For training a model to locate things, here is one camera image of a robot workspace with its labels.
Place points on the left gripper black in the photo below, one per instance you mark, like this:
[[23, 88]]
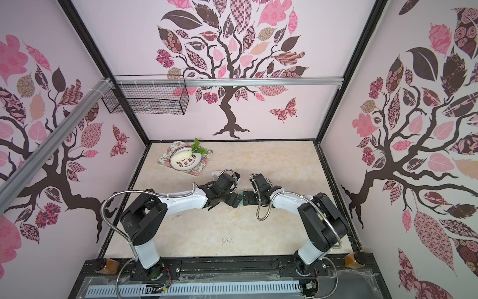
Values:
[[236, 204]]

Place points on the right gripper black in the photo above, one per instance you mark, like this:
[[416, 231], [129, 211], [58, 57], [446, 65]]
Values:
[[254, 196]]

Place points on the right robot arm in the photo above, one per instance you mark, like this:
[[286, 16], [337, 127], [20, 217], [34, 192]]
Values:
[[324, 224]]

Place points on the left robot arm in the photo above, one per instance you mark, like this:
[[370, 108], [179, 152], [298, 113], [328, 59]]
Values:
[[141, 219]]

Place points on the floral round plate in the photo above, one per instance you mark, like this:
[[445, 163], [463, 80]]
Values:
[[184, 160]]

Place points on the green leaf sprig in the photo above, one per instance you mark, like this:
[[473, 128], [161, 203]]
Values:
[[197, 149]]

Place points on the floral square tray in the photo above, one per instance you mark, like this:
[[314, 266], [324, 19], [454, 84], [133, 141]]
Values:
[[164, 159]]

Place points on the right amber spice jar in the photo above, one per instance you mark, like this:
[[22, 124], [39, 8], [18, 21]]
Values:
[[355, 260]]

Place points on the amber spice jar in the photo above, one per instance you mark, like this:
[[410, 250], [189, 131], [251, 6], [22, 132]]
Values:
[[106, 266], [355, 260]]

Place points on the left amber spice jar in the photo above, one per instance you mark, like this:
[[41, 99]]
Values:
[[106, 266]]

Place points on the white cable duct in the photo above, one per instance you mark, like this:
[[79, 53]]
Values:
[[150, 291]]

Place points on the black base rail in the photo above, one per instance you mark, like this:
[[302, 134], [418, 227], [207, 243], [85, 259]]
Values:
[[287, 266]]

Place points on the black wire basket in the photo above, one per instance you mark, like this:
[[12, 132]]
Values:
[[156, 96]]

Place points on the aluminium rail left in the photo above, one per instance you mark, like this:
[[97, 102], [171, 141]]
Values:
[[17, 182]]

